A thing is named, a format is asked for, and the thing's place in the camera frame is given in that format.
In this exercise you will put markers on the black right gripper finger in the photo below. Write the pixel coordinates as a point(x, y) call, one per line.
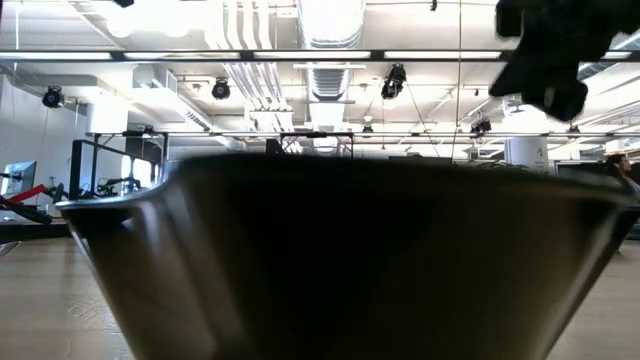
point(540, 85)
point(525, 60)

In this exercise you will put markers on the large wavy-edged black plate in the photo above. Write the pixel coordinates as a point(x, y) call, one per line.
point(325, 260)

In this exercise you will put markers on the black rounded square plate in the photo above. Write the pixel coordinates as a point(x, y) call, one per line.
point(7, 248)

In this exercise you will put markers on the black background robot arm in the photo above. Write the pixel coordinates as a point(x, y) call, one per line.
point(112, 189)

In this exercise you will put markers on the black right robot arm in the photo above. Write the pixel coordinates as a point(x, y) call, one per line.
point(622, 17)

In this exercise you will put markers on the small black ceiling lamp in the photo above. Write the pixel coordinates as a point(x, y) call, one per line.
point(573, 130)
point(367, 130)

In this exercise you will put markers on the white round column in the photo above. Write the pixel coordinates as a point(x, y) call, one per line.
point(530, 150)

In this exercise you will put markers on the black ceiling spotlight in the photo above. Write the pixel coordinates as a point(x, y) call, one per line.
point(480, 126)
point(393, 82)
point(52, 97)
point(220, 90)

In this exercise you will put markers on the small black ceiling fixture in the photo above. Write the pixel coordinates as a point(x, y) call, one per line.
point(433, 5)

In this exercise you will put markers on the person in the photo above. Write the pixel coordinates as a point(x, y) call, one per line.
point(620, 167)

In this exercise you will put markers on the large black screen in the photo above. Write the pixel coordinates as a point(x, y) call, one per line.
point(420, 158)

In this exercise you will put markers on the long black light bar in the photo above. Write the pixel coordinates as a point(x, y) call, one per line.
point(245, 55)

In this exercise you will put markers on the white ceiling air unit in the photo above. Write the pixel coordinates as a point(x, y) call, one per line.
point(155, 80)

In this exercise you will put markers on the black mesh tray rack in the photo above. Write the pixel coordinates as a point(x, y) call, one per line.
point(75, 170)

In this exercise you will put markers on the red bar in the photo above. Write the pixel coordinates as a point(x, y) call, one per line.
point(30, 193)

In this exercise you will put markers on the grey desk monitor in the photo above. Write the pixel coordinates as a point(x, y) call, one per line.
point(22, 175)

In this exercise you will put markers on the black partition wall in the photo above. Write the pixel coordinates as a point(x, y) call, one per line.
point(580, 170)

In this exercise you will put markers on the silver spiral air duct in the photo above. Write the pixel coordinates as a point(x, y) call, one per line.
point(330, 25)

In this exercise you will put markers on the black background rig frame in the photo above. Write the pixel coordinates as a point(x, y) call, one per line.
point(315, 134)
point(135, 133)

